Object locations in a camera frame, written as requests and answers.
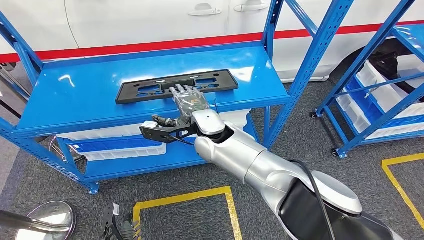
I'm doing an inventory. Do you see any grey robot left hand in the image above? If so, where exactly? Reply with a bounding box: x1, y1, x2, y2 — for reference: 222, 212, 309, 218
119, 215, 144, 240

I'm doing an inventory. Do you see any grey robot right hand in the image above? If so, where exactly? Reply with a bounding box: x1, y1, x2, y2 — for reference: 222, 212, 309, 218
151, 83, 212, 129

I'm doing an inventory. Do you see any black plastic plate frame part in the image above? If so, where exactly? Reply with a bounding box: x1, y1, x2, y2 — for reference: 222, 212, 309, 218
115, 68, 240, 106

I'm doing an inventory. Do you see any large blue metal shelf rack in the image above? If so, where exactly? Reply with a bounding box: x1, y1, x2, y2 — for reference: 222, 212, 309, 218
0, 0, 356, 195

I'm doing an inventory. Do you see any blue shelf rack with casters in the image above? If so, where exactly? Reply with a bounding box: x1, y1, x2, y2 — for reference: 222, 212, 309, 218
309, 0, 424, 159

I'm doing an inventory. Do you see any white car with red stripe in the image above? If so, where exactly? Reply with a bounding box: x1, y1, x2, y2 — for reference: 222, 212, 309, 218
0, 0, 424, 100

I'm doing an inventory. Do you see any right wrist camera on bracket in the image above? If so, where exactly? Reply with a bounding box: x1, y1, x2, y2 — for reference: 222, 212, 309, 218
139, 120, 200, 145

